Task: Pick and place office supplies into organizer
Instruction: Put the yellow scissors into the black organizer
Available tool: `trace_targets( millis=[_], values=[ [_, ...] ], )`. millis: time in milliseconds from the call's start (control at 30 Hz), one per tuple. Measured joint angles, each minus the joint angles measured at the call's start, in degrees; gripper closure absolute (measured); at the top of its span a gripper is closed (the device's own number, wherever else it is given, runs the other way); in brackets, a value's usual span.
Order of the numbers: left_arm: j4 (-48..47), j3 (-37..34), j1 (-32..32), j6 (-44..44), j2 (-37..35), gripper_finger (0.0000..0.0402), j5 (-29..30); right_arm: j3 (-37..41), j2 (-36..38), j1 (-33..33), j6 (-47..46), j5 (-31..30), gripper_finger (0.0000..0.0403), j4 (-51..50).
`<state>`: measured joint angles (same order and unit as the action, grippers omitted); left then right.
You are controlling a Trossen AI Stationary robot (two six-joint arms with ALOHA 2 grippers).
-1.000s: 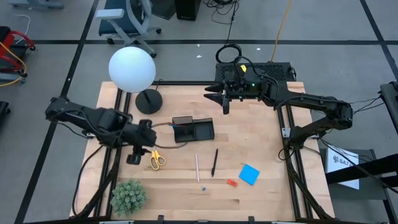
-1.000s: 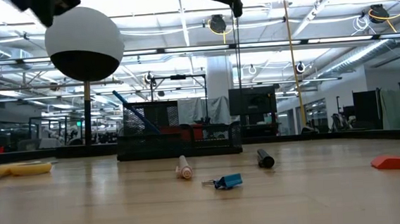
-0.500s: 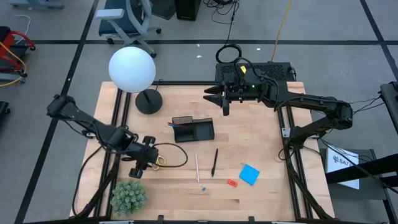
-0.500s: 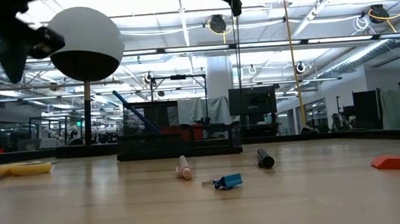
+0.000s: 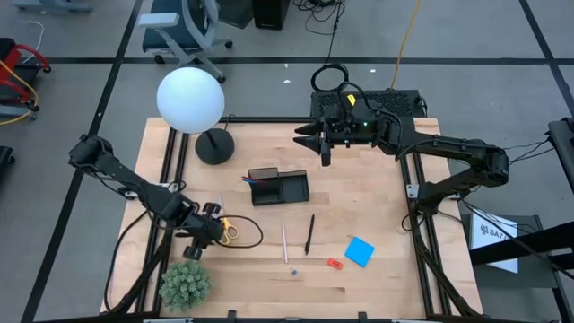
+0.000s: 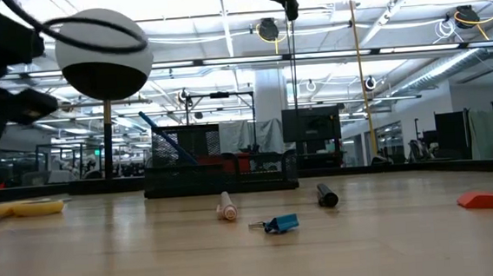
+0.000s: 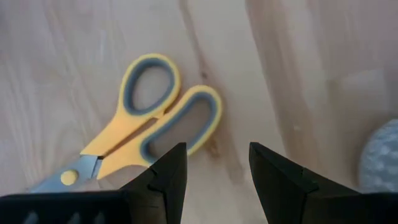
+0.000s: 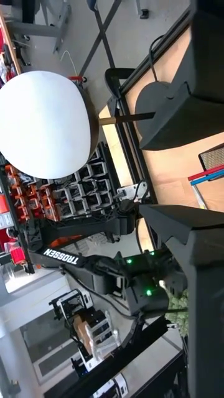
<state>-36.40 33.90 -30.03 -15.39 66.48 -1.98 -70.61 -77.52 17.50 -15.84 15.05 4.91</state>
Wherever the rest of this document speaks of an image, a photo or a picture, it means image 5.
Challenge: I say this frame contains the black pen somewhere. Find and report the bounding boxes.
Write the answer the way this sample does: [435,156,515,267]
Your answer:
[303,213,317,257]

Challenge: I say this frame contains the black equipment piece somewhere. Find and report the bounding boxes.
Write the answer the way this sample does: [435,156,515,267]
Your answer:
[545,117,574,195]

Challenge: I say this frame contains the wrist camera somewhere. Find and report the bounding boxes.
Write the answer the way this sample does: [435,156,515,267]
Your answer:
[319,142,334,169]
[182,244,204,262]

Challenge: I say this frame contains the cream marker pen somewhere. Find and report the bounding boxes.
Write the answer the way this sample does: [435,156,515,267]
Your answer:
[280,220,290,265]

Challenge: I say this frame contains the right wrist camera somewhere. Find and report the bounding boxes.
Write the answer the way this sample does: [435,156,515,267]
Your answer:
[319,142,334,169]

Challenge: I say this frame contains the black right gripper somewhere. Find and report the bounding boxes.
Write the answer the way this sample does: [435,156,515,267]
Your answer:
[291,101,387,156]

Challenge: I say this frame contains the white globe table lamp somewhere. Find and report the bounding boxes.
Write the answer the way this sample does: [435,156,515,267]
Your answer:
[155,66,236,167]

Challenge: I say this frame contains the black aluminium table frame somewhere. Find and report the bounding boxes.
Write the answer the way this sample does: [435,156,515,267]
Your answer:
[100,116,483,323]

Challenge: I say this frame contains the black mesh desk organizer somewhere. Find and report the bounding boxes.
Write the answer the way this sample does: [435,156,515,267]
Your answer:
[247,166,311,207]

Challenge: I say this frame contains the black floor cables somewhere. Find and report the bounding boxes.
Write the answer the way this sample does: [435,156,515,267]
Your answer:
[292,0,347,64]

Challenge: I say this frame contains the dark grey side table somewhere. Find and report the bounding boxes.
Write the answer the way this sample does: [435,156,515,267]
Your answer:
[460,213,574,323]

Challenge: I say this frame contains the white paper sign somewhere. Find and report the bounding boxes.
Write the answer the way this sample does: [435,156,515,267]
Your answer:
[468,209,520,275]

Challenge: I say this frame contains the black coiled cable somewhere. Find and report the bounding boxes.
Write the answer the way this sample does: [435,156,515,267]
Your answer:
[309,62,351,93]

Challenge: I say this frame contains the blue sticky note pad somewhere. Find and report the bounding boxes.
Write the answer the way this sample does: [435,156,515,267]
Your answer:
[344,235,376,269]

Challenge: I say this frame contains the yellow-handled scissors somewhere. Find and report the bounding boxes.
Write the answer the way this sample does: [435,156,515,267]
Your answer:
[218,192,241,247]

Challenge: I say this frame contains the black computer tower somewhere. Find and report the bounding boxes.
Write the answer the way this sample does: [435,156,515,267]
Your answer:
[251,0,291,31]

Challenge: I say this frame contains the yellow hanging cable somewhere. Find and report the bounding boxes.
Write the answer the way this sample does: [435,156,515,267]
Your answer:
[388,0,423,90]

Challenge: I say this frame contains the green potted plant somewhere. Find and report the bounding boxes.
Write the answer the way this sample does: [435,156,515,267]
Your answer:
[157,258,213,314]

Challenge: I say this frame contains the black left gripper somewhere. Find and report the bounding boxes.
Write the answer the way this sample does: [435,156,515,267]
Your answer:
[172,201,225,249]

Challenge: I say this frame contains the black perforated computer box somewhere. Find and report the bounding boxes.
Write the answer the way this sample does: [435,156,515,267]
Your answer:
[309,89,428,121]

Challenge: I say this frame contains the red cart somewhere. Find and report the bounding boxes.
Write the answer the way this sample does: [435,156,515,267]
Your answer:
[0,38,52,120]

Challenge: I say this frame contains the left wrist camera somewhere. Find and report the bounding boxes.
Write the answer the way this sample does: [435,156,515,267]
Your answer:
[182,244,204,262]

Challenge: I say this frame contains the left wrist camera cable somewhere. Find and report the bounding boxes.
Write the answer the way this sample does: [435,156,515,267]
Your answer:
[217,214,265,250]

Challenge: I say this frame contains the blue-seated office chair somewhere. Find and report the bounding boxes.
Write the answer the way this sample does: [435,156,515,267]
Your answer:
[136,0,235,85]

